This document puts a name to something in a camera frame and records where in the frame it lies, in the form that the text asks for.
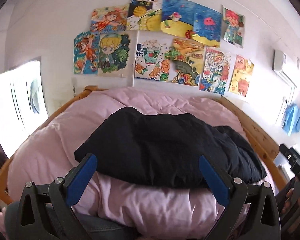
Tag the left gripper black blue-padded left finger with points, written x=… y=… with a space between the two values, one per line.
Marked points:
x=45 y=211

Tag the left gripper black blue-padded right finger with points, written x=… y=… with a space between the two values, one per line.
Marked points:
x=262 y=220

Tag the black puffer jacket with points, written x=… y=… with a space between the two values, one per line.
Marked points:
x=164 y=150

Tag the person's right hand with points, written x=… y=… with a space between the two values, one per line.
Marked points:
x=288 y=203

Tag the pink duvet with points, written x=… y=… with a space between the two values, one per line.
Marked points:
x=154 y=212

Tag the bright window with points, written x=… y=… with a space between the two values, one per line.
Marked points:
x=22 y=105

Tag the yellow pink pigs drawing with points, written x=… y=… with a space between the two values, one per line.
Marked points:
x=241 y=76

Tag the white air conditioner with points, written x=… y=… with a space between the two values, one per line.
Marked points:
x=285 y=68

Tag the colourful 2024 poster drawing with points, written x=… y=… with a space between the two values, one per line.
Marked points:
x=216 y=71

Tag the red-haired figure small drawing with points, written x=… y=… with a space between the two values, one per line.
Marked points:
x=234 y=33

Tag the orange-haired girl blue drawing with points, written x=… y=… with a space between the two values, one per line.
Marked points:
x=86 y=52

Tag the blond boy drawing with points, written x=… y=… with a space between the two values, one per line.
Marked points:
x=114 y=52

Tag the dinosaur orange landscape drawing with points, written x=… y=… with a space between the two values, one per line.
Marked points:
x=188 y=61

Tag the pink jellyfish painting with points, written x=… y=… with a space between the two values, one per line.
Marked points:
x=207 y=26

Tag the turtles cup drawing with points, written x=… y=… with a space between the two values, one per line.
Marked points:
x=153 y=59

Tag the orange-haired girl drawing top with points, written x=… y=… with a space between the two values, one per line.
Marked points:
x=109 y=19

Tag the blue sea yellow sand painting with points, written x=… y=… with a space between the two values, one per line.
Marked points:
x=177 y=18

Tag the sunflower black yellow drawing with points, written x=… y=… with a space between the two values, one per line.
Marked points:
x=144 y=15

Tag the blue cloth on wall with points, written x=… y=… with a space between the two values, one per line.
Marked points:
x=291 y=122

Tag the wooden bed frame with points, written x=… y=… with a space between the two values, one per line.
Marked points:
x=263 y=144

